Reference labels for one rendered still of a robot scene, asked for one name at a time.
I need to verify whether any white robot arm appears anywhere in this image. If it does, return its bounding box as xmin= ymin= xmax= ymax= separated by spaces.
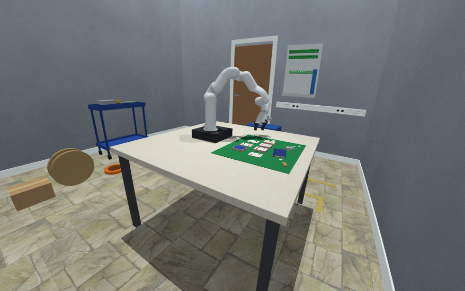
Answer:
xmin=203 ymin=67 xmax=271 ymax=131

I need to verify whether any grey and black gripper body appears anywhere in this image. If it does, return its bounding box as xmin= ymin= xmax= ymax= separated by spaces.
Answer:
xmin=255 ymin=112 xmax=268 ymax=125

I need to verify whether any green felt mat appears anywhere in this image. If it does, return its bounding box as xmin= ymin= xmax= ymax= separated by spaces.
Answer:
xmin=211 ymin=135 xmax=306 ymax=174

